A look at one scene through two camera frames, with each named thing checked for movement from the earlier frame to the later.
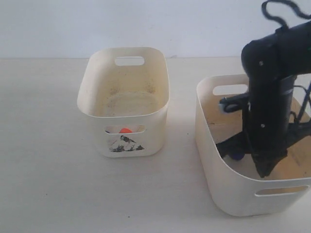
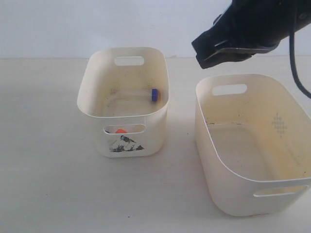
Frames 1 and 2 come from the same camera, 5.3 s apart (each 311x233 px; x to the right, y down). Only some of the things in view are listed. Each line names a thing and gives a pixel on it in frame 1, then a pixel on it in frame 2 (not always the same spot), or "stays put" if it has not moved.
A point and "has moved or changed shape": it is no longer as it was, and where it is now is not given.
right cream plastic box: [236, 187] stays put
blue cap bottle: [236, 156] to [154, 94]
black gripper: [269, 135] to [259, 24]
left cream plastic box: [127, 104] stays put
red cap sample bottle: [125, 130] has moved or changed shape
